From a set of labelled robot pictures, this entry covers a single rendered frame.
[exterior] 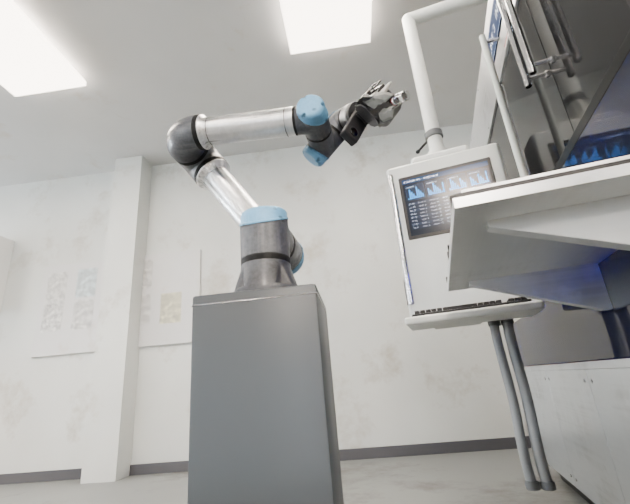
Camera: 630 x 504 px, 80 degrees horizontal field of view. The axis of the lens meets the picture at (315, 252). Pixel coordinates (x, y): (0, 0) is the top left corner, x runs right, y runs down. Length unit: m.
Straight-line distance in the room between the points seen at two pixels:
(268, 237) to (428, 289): 0.95
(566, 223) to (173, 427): 3.54
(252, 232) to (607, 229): 0.67
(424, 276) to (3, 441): 4.12
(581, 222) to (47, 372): 4.39
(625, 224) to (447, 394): 2.90
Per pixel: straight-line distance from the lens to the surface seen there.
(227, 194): 1.13
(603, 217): 0.80
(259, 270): 0.83
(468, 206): 0.68
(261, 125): 1.06
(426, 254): 1.70
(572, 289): 1.28
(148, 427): 3.97
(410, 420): 3.53
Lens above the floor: 0.60
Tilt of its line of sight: 19 degrees up
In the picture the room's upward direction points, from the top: 5 degrees counter-clockwise
